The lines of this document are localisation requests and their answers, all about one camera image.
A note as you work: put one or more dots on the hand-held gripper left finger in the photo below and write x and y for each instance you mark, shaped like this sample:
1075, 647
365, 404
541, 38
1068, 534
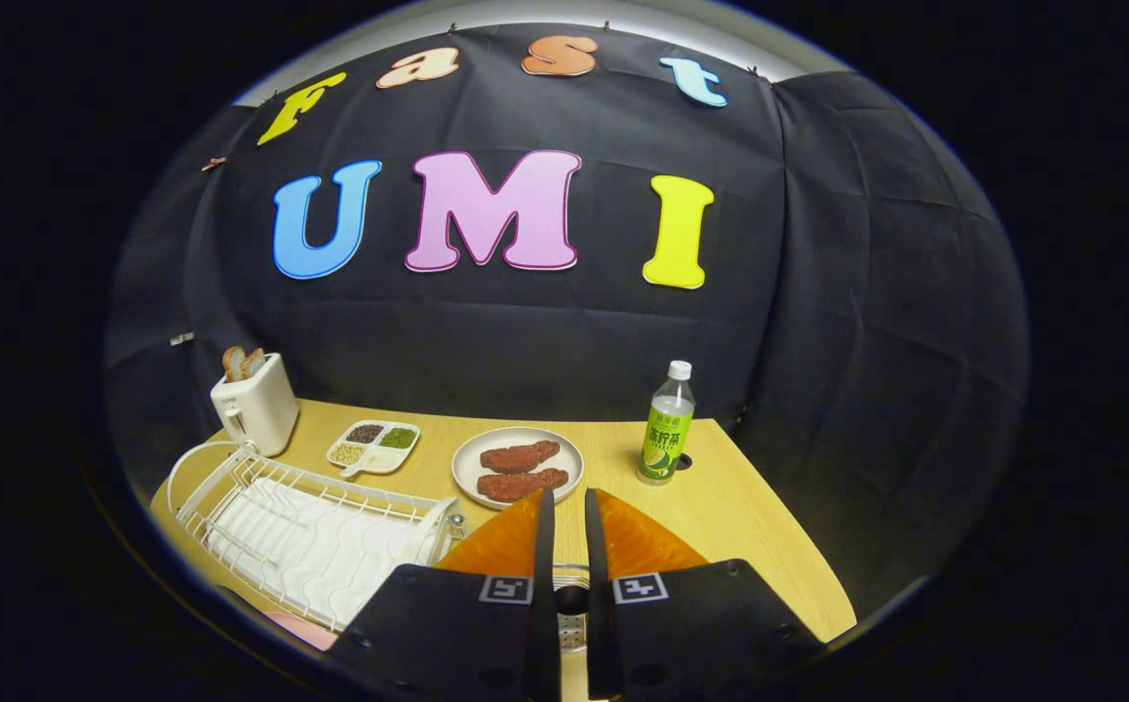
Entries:
447, 634

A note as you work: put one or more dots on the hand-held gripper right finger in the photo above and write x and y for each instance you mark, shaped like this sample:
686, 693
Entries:
701, 634

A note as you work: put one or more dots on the pink plate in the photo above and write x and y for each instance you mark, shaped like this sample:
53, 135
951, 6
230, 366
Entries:
306, 631

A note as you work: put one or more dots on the cream round plate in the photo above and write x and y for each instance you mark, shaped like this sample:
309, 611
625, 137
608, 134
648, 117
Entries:
467, 458

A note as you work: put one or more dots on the brown steak piece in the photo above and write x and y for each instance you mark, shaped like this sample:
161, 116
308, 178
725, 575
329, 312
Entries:
521, 456
521, 486

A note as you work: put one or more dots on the white divided bean tray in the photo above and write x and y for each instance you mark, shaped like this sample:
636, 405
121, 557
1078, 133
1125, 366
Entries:
379, 458

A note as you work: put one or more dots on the green label drink bottle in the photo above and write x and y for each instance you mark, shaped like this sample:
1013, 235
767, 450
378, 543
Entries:
664, 439

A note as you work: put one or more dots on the white toaster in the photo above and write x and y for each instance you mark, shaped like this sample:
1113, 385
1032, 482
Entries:
262, 414

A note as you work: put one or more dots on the black backdrop cloth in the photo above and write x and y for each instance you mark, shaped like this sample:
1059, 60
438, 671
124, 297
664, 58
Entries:
574, 341

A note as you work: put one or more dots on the toasted bread slice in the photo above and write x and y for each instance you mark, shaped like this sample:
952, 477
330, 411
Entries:
253, 362
233, 364

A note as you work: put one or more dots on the copper clothes peg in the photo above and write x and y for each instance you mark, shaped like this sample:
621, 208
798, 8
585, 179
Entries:
214, 163

